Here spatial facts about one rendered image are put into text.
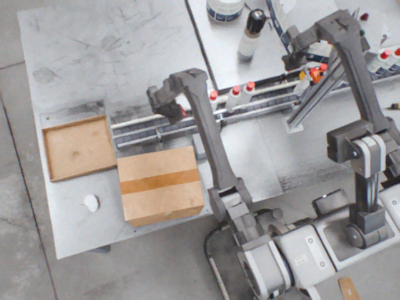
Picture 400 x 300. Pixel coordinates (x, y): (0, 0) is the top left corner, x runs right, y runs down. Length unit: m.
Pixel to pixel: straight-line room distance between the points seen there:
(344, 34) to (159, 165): 0.77
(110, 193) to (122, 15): 0.98
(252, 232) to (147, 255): 1.54
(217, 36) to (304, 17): 0.50
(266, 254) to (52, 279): 1.82
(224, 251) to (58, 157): 1.11
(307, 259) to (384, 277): 1.88
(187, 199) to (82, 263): 1.32
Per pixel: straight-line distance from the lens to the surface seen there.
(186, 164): 1.32
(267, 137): 1.72
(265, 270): 0.91
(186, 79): 0.93
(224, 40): 1.88
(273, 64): 1.86
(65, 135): 1.74
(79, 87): 1.83
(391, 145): 1.15
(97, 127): 1.71
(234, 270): 2.18
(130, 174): 1.32
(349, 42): 1.04
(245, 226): 0.93
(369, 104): 1.11
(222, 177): 0.94
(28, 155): 2.71
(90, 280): 2.45
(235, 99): 1.54
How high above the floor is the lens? 2.39
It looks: 71 degrees down
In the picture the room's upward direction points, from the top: 11 degrees clockwise
